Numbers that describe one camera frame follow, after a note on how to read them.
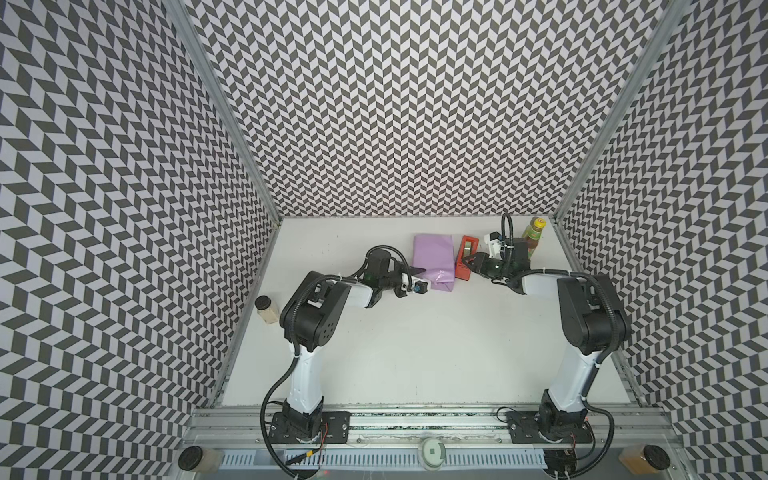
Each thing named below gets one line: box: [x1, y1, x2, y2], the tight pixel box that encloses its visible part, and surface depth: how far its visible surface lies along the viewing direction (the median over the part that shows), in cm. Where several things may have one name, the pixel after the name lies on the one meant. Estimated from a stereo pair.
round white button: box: [422, 438, 446, 470], surface depth 62 cm
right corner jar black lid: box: [643, 444, 671, 470], surface depth 64 cm
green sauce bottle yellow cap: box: [522, 216, 546, 259], surface depth 98 cm
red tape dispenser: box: [455, 235, 479, 281], surface depth 103 cm
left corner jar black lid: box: [178, 446, 203, 471], surface depth 61 cm
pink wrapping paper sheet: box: [412, 233, 455, 292], surface depth 100 cm
